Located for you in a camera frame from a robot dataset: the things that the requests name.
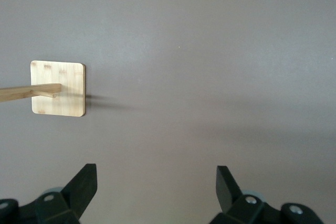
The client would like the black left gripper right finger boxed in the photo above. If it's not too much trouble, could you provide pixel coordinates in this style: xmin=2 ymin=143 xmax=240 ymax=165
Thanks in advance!
xmin=209 ymin=165 xmax=324 ymax=224

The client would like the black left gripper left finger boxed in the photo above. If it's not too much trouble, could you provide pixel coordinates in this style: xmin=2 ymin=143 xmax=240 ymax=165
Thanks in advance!
xmin=0 ymin=163 xmax=98 ymax=224

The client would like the bamboo mug stand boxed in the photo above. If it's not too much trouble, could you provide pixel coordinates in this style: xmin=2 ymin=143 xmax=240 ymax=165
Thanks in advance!
xmin=0 ymin=60 xmax=87 ymax=118

